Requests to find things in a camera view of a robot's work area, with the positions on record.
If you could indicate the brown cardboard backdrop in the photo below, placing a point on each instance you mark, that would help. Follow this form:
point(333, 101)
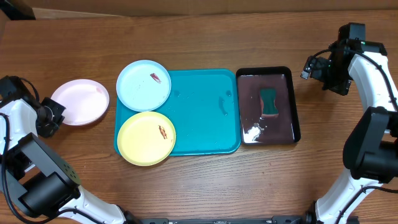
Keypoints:
point(202, 7)

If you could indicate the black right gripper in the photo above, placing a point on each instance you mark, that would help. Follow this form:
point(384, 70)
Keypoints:
point(341, 88)

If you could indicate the light blue plate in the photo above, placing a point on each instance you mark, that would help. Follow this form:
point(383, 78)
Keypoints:
point(143, 85)

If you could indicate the pink plate with red stain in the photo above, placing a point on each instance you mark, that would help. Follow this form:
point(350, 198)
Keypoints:
point(85, 101)

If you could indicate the black rectangular water tray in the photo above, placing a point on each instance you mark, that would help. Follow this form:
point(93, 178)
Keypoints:
point(255, 130)

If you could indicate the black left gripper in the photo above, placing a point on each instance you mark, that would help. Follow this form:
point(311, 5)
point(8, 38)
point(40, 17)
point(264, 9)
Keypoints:
point(45, 130)

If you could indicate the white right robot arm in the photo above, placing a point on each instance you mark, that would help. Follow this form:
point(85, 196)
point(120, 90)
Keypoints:
point(369, 161)

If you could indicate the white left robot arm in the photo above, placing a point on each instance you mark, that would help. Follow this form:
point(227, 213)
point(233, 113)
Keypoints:
point(38, 185)

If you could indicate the dark object top left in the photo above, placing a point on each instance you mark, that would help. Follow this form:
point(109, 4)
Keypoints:
point(13, 13)

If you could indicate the green and pink sponge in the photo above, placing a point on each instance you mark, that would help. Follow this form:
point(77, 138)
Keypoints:
point(267, 99)

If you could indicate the yellow plate with stain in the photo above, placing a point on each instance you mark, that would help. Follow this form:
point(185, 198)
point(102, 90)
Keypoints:
point(146, 139)

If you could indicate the teal plastic serving tray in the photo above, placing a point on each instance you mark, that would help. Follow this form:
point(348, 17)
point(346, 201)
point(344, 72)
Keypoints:
point(204, 109)

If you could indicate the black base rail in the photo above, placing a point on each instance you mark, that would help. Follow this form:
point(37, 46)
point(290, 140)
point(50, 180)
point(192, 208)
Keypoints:
point(282, 219)

